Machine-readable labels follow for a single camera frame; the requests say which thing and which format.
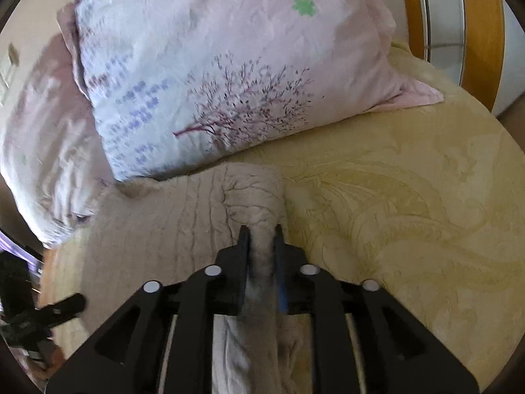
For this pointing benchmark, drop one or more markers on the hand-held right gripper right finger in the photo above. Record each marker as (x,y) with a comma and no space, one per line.
(282,293)

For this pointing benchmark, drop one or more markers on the pink floral pillow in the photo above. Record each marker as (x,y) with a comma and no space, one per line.
(45,152)

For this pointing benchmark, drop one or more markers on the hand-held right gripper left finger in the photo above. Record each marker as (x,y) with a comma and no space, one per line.
(231,283)

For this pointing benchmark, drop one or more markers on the wooden headboard with glass panels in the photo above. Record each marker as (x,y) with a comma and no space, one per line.
(463,28)

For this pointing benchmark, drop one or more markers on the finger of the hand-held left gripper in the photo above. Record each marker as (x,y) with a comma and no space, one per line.
(65,308)

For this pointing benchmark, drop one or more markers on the yellow patterned bedspread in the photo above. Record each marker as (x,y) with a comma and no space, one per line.
(410,213)

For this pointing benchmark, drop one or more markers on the tree print pillow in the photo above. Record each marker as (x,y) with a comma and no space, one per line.
(213,74)

